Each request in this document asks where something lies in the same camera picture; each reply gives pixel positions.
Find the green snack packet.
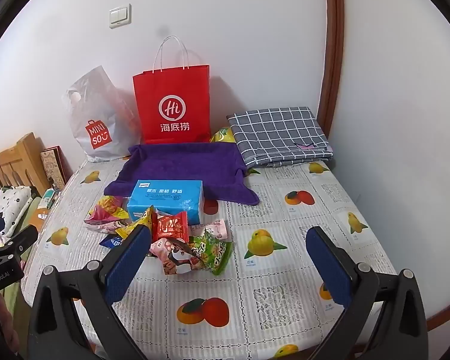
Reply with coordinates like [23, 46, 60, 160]
[189, 230, 234, 276]

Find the small blue snack packet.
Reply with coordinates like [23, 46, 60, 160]
[99, 234, 122, 250]

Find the fruit print tablecloth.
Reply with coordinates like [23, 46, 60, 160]
[20, 154, 398, 360]

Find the pink bear candy packet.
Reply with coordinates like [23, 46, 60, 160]
[84, 215, 131, 235]

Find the purple towel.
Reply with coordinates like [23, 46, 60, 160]
[104, 143, 260, 207]

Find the grey checked folded cloth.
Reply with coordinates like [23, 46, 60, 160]
[226, 106, 334, 169]

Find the brown wooden door frame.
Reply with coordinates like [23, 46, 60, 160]
[316, 0, 346, 136]

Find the blue tissue pack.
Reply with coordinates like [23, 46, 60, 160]
[126, 179, 205, 224]

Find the red paper bag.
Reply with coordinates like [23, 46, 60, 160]
[132, 35, 211, 145]

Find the yellow snack bag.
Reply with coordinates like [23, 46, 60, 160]
[210, 127, 236, 144]

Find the yellow triangular snack packet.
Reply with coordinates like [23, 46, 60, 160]
[115, 205, 154, 241]

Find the wooden headboard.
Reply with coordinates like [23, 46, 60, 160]
[0, 132, 46, 196]

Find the pale pink white packet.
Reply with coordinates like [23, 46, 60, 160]
[189, 219, 229, 241]

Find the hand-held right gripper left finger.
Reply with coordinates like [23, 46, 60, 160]
[27, 225, 152, 360]

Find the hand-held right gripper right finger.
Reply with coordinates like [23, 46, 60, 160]
[305, 226, 429, 360]

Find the white light switch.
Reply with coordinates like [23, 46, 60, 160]
[109, 4, 133, 29]

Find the white plastic bag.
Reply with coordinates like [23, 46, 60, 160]
[62, 65, 141, 163]

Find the magenta yellow packet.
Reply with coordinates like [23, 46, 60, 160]
[94, 195, 130, 221]

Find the red snack packet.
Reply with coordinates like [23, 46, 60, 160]
[151, 211, 189, 242]

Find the white spotted cloth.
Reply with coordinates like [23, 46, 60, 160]
[0, 185, 32, 233]

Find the teal white box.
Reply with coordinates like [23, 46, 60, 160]
[41, 188, 59, 209]

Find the pink panda snack packet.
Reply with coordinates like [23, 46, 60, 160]
[150, 237, 203, 275]

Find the brown patterned book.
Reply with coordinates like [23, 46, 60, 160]
[40, 146, 69, 192]

